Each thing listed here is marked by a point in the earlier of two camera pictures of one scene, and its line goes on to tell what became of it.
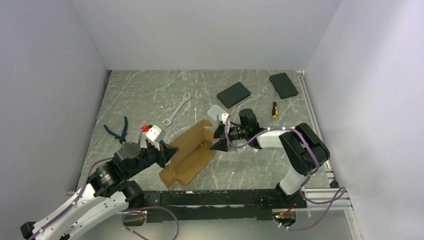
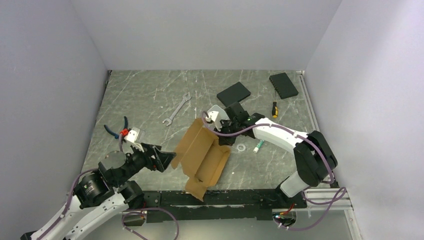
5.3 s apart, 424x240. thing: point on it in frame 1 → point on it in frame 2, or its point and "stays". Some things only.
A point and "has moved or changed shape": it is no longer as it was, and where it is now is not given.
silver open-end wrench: [170, 119] stays
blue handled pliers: [124, 132] stays
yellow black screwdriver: [275, 109] stays
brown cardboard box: [194, 152] has moved or changed shape
